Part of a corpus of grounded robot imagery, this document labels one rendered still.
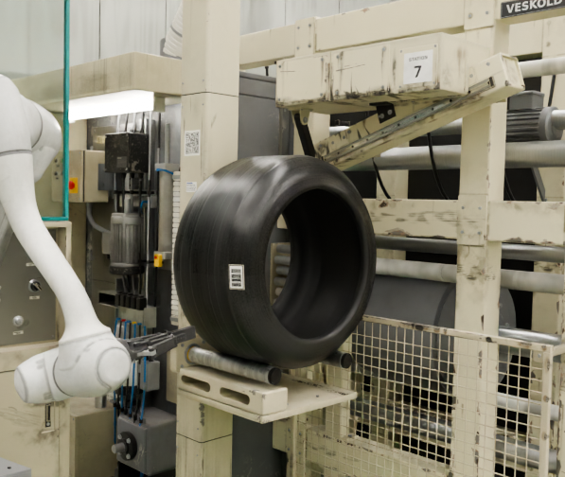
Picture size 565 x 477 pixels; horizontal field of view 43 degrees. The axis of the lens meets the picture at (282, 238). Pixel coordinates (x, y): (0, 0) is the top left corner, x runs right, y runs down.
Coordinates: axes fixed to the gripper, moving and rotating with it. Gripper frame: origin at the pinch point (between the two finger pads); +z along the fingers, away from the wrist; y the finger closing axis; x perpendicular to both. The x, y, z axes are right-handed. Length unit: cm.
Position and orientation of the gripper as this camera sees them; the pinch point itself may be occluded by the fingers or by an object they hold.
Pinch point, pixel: (182, 335)
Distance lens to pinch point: 179.2
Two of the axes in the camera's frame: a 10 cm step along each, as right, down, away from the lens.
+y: -7.0, -0.5, 7.1
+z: 7.1, -1.6, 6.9
